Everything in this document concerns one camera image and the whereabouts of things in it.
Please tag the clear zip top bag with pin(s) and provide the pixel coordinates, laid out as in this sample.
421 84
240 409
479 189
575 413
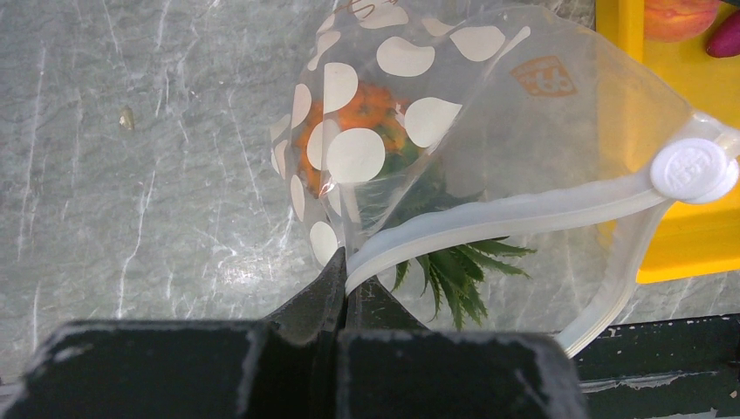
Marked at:
511 103

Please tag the purple toy sweet potato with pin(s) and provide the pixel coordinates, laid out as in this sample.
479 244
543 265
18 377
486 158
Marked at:
724 41

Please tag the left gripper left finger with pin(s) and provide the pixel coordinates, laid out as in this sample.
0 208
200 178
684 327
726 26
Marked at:
279 366

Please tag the toy peach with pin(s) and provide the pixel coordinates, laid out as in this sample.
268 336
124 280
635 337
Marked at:
671 21

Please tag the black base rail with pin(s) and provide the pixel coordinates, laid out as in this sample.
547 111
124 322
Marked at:
680 368

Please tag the orange toy pineapple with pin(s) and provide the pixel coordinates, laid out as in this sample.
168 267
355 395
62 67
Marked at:
452 274

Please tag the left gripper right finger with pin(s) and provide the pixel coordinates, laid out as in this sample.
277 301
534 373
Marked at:
389 366

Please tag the yellow plastic tray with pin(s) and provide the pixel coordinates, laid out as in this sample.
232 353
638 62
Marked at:
699 167

